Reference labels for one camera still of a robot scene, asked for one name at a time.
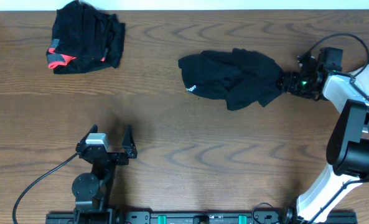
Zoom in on black base rail green clamps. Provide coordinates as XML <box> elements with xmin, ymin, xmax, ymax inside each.
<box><xmin>45</xmin><ymin>210</ymin><xmax>358</xmax><ymax>224</ymax></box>

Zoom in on folded black garment orange trim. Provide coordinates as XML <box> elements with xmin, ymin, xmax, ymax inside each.
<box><xmin>46</xmin><ymin>1</ymin><xmax>126</xmax><ymax>75</ymax></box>

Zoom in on black shirt with white logo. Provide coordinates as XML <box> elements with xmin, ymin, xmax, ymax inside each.
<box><xmin>178</xmin><ymin>49</ymin><xmax>284</xmax><ymax>111</ymax></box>

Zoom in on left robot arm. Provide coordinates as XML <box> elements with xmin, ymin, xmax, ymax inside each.
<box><xmin>72</xmin><ymin>125</ymin><xmax>138</xmax><ymax>224</ymax></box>

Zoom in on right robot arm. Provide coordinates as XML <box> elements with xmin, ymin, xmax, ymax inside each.
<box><xmin>275</xmin><ymin>48</ymin><xmax>369</xmax><ymax>223</ymax></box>

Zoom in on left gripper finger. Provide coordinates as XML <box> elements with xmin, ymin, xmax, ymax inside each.
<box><xmin>79</xmin><ymin>124</ymin><xmax>98</xmax><ymax>144</ymax></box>
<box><xmin>122</xmin><ymin>124</ymin><xmax>138</xmax><ymax>159</ymax></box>

